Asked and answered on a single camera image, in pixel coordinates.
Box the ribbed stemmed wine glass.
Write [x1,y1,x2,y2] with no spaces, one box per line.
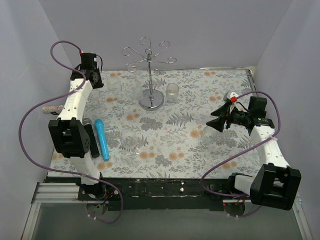
[126,63,143,101]

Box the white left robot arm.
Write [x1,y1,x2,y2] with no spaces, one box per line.
[48,52,107,200]

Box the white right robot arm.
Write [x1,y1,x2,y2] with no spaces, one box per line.
[207,93,302,211]

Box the clear wine glass back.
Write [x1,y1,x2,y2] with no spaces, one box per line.
[106,76,122,96]

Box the clear wine glass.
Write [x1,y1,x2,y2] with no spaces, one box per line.
[106,76,122,96]
[87,89,106,114]
[120,127,140,158]

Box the clear wine glass left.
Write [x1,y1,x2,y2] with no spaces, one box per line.
[87,89,106,114]

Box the ribbed short glass near rack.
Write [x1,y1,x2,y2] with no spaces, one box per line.
[166,83,179,102]

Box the chrome wine glass rack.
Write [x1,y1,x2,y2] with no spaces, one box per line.
[121,36,177,111]

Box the clear wine glass front centre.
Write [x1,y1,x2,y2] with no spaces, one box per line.
[120,127,140,158]

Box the short glass front right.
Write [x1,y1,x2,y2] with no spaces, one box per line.
[200,126,218,147]

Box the blue microphone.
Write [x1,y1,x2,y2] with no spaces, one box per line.
[94,119,110,161]

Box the glitter silver microphone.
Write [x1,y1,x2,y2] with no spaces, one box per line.
[42,105,64,115]

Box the floral table cloth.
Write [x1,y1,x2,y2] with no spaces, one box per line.
[47,69,278,180]

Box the black microphone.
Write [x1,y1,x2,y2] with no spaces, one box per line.
[82,118,100,159]

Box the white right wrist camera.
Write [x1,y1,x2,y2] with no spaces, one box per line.
[223,91,239,105]

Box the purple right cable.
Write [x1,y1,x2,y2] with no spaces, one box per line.
[200,91,282,218]

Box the black base frame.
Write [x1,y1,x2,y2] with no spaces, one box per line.
[44,174,257,212]

